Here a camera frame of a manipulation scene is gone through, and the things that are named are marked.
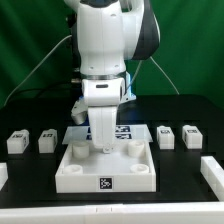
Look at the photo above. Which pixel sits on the black camera stand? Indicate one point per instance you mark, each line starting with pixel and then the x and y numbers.
pixel 76 91

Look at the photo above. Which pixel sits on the white front fence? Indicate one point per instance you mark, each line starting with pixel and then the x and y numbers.
pixel 162 213

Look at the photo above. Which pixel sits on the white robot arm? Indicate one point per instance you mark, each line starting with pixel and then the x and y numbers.
pixel 110 32

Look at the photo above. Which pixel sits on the white left fence block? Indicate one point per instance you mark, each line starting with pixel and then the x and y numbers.
pixel 3 174

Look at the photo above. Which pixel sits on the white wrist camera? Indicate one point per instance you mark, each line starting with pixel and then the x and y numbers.
pixel 99 94

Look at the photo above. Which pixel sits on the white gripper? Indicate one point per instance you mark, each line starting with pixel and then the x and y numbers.
pixel 102 125

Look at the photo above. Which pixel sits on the white square tabletop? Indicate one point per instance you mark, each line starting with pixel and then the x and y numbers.
pixel 128 168

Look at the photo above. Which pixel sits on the white right fence block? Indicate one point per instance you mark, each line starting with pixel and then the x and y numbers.
pixel 213 173

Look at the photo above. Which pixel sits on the white fence block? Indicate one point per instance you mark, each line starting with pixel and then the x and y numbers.
pixel 3 174
pixel 213 173

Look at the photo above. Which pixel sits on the white sheet with markers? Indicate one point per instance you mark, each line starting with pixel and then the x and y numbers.
pixel 121 132

